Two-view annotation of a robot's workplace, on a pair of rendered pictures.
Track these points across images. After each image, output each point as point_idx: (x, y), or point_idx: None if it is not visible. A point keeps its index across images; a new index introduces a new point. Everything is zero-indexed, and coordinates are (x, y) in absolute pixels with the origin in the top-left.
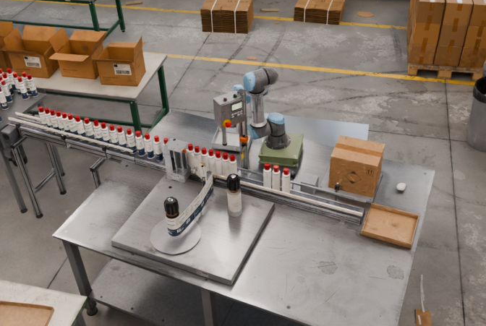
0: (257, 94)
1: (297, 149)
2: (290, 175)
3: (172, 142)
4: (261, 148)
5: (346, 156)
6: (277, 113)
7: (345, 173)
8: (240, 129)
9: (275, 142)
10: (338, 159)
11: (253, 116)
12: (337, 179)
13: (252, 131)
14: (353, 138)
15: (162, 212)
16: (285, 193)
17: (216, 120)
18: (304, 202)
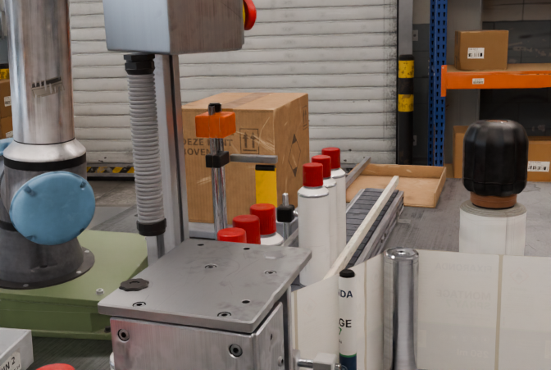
0: None
1: (115, 235)
2: (289, 209)
3: (168, 289)
4: (64, 295)
5: (274, 102)
6: (9, 139)
7: (288, 150)
8: (170, 98)
9: (74, 244)
10: (280, 112)
11: (59, 104)
12: (284, 185)
13: (81, 181)
14: (193, 102)
15: None
16: (355, 239)
17: (193, 17)
18: (370, 235)
